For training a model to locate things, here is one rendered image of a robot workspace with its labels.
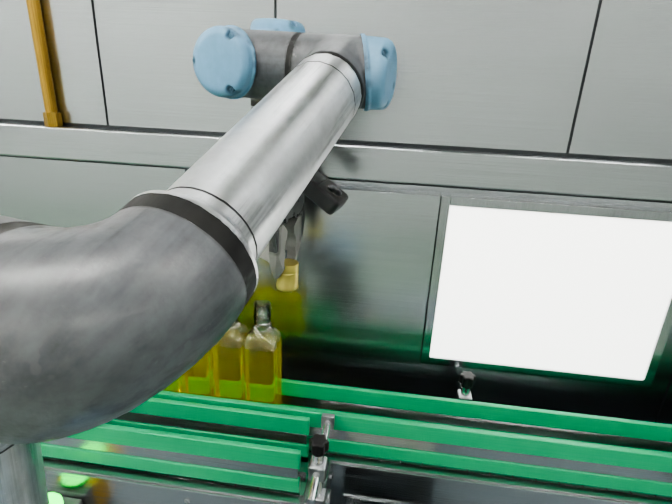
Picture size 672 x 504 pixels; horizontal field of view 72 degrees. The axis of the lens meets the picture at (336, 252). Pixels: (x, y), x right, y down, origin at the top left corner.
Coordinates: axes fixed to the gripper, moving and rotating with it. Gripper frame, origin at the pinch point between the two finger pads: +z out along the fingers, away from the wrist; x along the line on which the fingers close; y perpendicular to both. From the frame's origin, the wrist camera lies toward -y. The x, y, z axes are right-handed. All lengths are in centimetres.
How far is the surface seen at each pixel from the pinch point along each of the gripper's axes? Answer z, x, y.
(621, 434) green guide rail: 27, -19, -57
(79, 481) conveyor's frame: 36.0, 21.9, 26.2
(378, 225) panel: -4.3, -16.1, -9.9
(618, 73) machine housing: -32, -28, -43
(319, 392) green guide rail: 26.6, -5.5, -4.5
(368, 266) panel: 3.8, -15.8, -8.8
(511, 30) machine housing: -37, -24, -26
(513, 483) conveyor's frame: 33, -6, -40
